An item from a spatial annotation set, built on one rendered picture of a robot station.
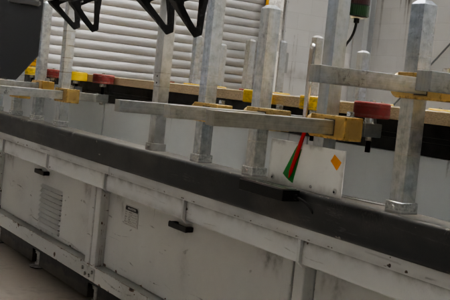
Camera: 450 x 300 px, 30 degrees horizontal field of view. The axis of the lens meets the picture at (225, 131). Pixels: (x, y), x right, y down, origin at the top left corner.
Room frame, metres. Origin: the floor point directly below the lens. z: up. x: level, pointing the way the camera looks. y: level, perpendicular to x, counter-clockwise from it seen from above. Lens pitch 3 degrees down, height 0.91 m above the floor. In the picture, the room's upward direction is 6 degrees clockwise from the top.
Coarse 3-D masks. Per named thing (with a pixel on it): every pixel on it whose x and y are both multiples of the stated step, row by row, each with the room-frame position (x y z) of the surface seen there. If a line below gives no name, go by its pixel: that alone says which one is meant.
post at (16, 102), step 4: (24, 72) 3.49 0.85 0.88; (20, 76) 3.48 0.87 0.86; (24, 76) 3.49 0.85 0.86; (16, 80) 3.48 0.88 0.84; (20, 80) 3.48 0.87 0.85; (12, 100) 3.49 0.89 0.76; (16, 100) 3.48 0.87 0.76; (20, 100) 3.49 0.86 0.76; (12, 104) 3.49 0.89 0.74; (16, 104) 3.48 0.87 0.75; (20, 104) 3.49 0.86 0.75; (12, 108) 3.49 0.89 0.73; (16, 108) 3.48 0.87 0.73; (20, 108) 3.49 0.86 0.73
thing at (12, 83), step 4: (0, 80) 3.15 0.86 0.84; (4, 80) 3.16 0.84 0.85; (8, 80) 3.16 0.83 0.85; (12, 80) 3.17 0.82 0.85; (0, 84) 3.15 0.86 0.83; (4, 84) 3.16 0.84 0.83; (8, 84) 3.16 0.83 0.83; (12, 84) 3.17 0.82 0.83; (16, 84) 3.18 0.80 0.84; (20, 84) 3.19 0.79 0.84; (24, 84) 3.20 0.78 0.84; (28, 84) 3.21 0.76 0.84; (32, 84) 3.22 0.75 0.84; (36, 84) 3.22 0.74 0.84; (56, 84) 3.27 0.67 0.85; (76, 88) 3.31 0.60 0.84; (80, 88) 3.32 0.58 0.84
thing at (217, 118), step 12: (216, 120) 1.60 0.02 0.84; (228, 120) 1.62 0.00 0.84; (240, 120) 1.64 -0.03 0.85; (252, 120) 1.65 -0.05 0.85; (264, 120) 1.67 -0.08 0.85; (276, 120) 1.68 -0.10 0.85; (288, 120) 1.70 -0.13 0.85; (300, 120) 1.71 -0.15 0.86; (312, 120) 1.73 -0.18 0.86; (324, 120) 1.75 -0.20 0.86; (300, 132) 1.72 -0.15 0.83; (312, 132) 1.73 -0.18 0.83; (324, 132) 1.75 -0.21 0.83; (372, 132) 1.82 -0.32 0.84
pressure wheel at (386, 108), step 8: (360, 104) 1.81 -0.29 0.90; (368, 104) 1.80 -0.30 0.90; (376, 104) 1.80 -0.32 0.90; (384, 104) 1.81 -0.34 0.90; (360, 112) 1.81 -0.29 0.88; (368, 112) 1.80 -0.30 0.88; (376, 112) 1.80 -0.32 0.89; (384, 112) 1.81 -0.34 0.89; (368, 120) 1.83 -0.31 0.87; (376, 120) 1.84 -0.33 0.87; (368, 144) 1.83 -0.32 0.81; (368, 152) 1.83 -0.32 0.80
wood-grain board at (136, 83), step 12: (120, 84) 3.09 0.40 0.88; (132, 84) 3.01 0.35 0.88; (144, 84) 2.93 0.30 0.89; (180, 84) 2.72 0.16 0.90; (216, 96) 2.53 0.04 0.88; (228, 96) 2.48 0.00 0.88; (240, 96) 2.42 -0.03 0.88; (276, 96) 2.28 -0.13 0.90; (288, 96) 2.23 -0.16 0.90; (348, 108) 2.03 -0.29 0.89; (396, 108) 1.89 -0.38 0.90; (432, 120) 1.80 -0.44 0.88; (444, 120) 1.77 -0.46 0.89
